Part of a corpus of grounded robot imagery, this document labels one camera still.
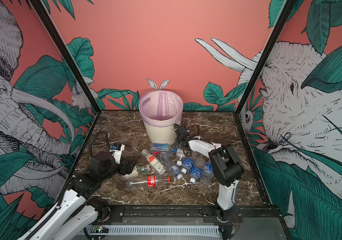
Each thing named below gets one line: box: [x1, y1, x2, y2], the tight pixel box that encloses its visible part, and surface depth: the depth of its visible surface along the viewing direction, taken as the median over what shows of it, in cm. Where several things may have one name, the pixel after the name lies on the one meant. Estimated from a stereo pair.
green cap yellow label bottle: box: [123, 164, 151, 179], surface depth 88 cm
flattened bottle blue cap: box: [150, 143, 178, 153], surface depth 100 cm
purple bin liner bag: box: [139, 89, 184, 128], surface depth 95 cm
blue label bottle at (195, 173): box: [189, 166, 203, 184], surface depth 85 cm
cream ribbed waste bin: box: [144, 120, 181, 145], surface depth 88 cm
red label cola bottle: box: [126, 175, 171, 188], surface depth 85 cm
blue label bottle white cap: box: [180, 158, 194, 174], surface depth 88 cm
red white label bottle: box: [176, 148, 185, 166], surface depth 92 cm
